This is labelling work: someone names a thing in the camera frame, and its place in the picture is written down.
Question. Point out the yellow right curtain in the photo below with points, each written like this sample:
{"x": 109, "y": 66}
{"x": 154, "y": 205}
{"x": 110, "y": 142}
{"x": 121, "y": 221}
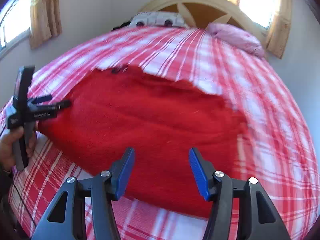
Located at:
{"x": 279, "y": 30}

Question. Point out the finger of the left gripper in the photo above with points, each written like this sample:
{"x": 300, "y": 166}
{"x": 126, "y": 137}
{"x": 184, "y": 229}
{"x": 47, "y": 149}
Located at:
{"x": 55, "y": 106}
{"x": 40, "y": 99}

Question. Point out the red plaid bed sheet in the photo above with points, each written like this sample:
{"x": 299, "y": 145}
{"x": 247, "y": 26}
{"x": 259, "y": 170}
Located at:
{"x": 278, "y": 149}

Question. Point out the pink pillow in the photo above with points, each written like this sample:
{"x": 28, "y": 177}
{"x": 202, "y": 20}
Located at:
{"x": 236, "y": 37}

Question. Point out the yellow left curtain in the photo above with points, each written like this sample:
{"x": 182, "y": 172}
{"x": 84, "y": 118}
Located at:
{"x": 45, "y": 21}

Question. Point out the dark clothing beside pillow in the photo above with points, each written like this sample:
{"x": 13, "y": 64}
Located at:
{"x": 125, "y": 24}

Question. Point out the left wall window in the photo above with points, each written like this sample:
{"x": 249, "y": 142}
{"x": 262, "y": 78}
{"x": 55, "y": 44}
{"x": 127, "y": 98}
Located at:
{"x": 15, "y": 25}

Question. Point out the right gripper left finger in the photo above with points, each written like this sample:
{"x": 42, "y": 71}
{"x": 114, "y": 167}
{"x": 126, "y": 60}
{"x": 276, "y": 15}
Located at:
{"x": 64, "y": 217}

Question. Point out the person's left hand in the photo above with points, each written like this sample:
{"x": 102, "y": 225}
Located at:
{"x": 7, "y": 140}

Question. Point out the red embroidered knit sweater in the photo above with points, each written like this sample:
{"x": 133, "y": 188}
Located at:
{"x": 161, "y": 120}

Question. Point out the cream wooden headboard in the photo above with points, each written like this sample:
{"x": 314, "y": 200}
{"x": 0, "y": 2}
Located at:
{"x": 199, "y": 13}

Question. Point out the white patterned pillow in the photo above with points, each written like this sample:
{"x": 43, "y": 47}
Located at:
{"x": 158, "y": 18}

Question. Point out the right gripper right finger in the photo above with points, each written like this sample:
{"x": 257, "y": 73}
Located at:
{"x": 258, "y": 216}

